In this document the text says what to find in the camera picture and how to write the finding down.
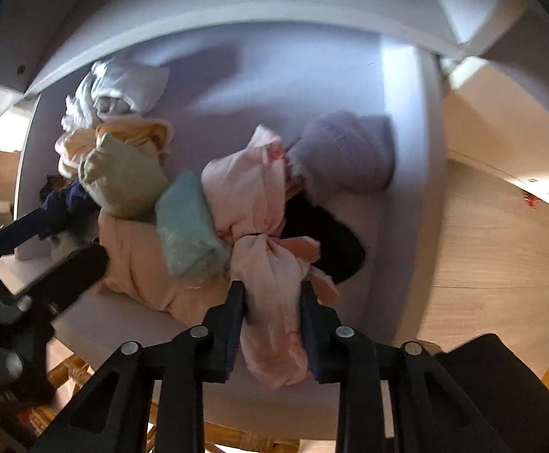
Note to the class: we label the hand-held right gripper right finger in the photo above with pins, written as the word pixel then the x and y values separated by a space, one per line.
pixel 311 339

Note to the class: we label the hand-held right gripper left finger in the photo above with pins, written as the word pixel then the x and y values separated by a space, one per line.
pixel 233 335

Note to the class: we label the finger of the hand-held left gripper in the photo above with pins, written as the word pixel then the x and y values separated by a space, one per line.
pixel 71 276
pixel 24 231

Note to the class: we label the navy blue cloth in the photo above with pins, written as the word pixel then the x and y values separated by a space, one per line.
pixel 74 200

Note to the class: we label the peach cloth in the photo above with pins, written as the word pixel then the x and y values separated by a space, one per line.
pixel 133 259

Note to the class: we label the pink smiley print cloth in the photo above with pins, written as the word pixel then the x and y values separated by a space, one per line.
pixel 265 264

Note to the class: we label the black knit cloth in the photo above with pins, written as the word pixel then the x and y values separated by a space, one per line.
pixel 331 240

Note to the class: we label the pale green cloth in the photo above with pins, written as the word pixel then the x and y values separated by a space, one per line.
pixel 118 179

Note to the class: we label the mint green cloth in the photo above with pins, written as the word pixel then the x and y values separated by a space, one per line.
pixel 185 226

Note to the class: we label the beige cloth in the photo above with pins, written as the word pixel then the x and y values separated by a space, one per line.
pixel 133 130

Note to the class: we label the white cloth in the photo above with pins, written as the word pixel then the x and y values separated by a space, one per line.
pixel 128 80

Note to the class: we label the lavender knit cloth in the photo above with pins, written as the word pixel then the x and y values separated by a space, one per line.
pixel 345 155

